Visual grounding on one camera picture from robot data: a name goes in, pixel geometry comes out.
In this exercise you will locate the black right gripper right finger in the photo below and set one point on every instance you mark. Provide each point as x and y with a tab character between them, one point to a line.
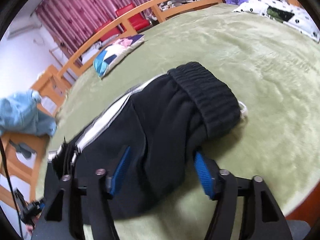
262	217

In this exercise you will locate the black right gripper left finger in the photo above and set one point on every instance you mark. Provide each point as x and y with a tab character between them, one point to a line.
62	214

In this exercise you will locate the black pants with white stripe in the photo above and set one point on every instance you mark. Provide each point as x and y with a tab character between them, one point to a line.
163	121

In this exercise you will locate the person's left hand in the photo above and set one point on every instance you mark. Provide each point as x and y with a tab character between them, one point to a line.
30	228

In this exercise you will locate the light blue garment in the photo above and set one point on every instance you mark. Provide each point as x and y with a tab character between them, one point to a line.
19	113

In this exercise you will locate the green bed blanket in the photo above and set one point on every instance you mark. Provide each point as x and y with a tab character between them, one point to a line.
237	92

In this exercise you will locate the colourful patchwork pillow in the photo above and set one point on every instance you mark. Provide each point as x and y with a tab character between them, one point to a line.
114	53

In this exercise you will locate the pink striped curtain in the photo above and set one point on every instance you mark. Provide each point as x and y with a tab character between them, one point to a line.
72	22

